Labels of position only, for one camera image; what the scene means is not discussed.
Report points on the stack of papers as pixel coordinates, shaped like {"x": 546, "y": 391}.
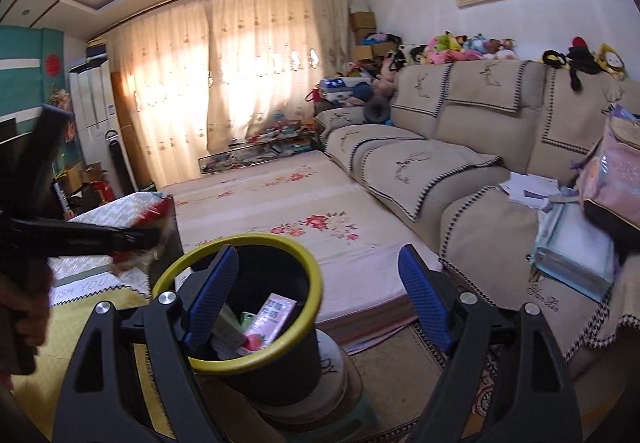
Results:
{"x": 530, "y": 190}

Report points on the person left hand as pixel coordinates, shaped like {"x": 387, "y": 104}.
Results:
{"x": 25, "y": 296}

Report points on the black tower fan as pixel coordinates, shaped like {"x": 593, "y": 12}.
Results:
{"x": 119, "y": 161}

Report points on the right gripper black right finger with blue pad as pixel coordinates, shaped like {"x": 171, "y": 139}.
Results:
{"x": 533, "y": 399}

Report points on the red snack wrapper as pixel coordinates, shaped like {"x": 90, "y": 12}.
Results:
{"x": 149, "y": 236}

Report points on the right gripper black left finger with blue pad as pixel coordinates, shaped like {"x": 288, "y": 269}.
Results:
{"x": 101, "y": 399}

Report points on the pile of plush toys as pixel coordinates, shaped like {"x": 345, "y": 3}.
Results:
{"x": 447, "y": 48}

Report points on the beige sectional sofa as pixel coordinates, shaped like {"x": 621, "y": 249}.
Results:
{"x": 457, "y": 133}

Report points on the black flat screen television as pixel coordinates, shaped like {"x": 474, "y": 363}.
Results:
{"x": 10, "y": 141}

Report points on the floral floor mattress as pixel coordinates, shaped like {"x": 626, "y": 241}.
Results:
{"x": 309, "y": 199}

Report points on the pink school backpack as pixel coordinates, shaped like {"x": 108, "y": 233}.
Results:
{"x": 608, "y": 182}

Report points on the low shelf with books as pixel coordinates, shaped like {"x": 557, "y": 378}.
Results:
{"x": 273, "y": 143}

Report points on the pink tissue pack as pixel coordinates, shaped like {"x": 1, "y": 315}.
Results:
{"x": 264, "y": 327}

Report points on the cream sheer curtains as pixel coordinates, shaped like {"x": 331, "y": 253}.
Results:
{"x": 197, "y": 74}

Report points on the white tall air conditioner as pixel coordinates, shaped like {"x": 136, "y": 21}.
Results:
{"x": 95, "y": 111}

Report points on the black bin yellow rim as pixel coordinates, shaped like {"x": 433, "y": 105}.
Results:
{"x": 280, "y": 284}

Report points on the white paper box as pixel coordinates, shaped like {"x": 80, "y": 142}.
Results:
{"x": 227, "y": 334}

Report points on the cardboard boxes stack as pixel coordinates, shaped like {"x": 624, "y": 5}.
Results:
{"x": 370, "y": 44}

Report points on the clear plastic folder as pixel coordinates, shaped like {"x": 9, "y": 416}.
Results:
{"x": 573, "y": 251}

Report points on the beige chevron table cloth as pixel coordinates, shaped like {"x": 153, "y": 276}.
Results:
{"x": 82, "y": 266}

